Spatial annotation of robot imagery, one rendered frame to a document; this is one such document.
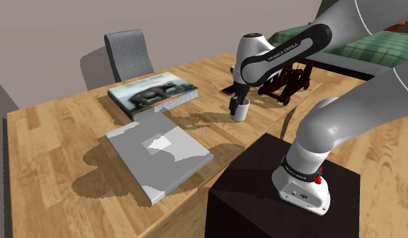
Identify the light wooden table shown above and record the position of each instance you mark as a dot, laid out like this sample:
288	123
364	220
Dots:
58	141

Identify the grey upholstered chair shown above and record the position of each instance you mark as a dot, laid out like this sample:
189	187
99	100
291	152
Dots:
129	54

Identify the flat grey book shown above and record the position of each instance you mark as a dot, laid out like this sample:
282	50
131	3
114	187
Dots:
157	155

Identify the dark brown wooden toy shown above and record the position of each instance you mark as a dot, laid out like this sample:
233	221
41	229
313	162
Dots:
287	84

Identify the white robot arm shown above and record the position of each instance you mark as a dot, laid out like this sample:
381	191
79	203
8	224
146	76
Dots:
352	108

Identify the red phone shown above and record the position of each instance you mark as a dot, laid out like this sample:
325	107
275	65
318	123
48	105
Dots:
227	90

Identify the dark robot stand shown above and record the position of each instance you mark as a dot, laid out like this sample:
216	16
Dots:
256	204

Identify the white mug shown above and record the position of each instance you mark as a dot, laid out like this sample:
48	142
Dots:
240	113

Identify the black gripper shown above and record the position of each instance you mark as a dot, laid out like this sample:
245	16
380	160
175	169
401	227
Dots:
240	89

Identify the rhinoceros cover book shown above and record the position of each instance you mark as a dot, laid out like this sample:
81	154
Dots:
151	92

